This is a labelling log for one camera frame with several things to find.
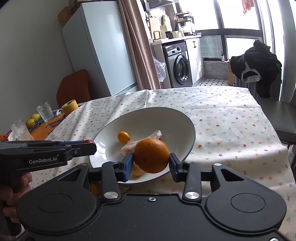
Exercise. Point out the black clothes pile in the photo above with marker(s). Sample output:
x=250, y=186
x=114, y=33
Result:
x=257, y=65

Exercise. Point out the orange wooden chair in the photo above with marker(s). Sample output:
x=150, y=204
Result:
x=74, y=86

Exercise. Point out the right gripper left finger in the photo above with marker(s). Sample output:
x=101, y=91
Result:
x=114, y=172

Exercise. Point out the large orange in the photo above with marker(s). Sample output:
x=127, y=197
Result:
x=151, y=155

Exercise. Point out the yellow tape roll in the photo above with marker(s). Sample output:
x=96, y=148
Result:
x=69, y=107

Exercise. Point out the white refrigerator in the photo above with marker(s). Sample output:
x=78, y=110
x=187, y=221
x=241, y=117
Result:
x=96, y=42

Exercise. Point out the floral white tablecloth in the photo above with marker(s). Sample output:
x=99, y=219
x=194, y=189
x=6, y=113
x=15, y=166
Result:
x=231, y=129

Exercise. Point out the white bowl with dark rim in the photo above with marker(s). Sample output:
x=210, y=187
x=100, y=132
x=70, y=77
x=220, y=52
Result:
x=178, y=133

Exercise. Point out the red hanging garment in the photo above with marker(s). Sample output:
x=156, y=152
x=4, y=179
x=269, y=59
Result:
x=247, y=5

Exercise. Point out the dark grey chair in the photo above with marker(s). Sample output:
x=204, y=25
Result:
x=282, y=116

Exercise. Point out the silver washing machine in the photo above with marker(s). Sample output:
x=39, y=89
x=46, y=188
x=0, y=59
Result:
x=177, y=63

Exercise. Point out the person's left hand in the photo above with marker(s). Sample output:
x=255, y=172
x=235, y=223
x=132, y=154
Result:
x=12, y=198

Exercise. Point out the clear plastic bag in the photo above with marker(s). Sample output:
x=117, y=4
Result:
x=160, y=69

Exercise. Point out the small orange kumquat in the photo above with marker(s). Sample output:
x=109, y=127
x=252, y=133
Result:
x=123, y=137

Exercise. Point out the white kitchen cabinet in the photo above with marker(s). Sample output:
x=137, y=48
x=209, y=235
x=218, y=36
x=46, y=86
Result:
x=195, y=59

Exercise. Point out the pink brown curtain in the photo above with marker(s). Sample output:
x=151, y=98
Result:
x=139, y=46

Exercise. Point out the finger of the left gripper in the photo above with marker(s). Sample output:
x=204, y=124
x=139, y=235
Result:
x=83, y=150
x=76, y=143

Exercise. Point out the yellow green fruit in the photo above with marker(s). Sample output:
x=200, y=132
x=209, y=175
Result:
x=30, y=123
x=36, y=117

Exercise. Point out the clear drinking glass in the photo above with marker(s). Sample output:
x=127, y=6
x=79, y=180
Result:
x=45, y=111

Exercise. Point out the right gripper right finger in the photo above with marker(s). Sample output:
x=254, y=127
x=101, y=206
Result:
x=190, y=174

